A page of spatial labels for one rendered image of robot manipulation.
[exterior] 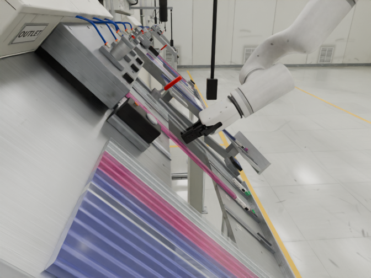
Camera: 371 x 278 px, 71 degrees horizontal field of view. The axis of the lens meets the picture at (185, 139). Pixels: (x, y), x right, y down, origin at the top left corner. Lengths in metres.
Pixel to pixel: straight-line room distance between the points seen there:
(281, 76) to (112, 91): 0.45
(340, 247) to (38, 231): 1.85
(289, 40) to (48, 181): 0.62
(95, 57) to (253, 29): 8.25
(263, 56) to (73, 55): 0.53
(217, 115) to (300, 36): 0.27
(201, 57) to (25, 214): 8.16
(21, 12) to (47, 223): 0.20
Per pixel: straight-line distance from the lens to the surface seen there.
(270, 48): 0.79
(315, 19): 0.72
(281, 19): 8.90
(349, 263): 1.89
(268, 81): 0.73
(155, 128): 0.44
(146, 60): 1.56
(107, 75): 0.43
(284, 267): 0.72
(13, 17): 0.32
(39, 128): 0.31
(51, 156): 0.29
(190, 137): 0.74
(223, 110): 0.70
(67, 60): 0.44
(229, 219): 0.60
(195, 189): 1.21
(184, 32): 8.21
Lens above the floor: 1.25
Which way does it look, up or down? 24 degrees down
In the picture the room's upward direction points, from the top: straight up
